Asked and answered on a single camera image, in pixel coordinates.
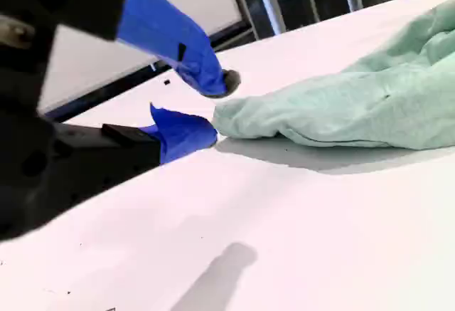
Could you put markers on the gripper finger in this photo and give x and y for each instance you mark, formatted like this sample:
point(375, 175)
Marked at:
point(170, 30)
point(181, 136)

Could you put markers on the pale green T-shirt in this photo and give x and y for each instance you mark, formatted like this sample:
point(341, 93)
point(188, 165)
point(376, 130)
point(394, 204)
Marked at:
point(337, 104)

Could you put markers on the grey metal frame post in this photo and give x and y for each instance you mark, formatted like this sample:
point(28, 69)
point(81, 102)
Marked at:
point(243, 5)

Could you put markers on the black frame bar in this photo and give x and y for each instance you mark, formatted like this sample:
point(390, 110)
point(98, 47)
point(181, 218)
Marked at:
point(106, 88)

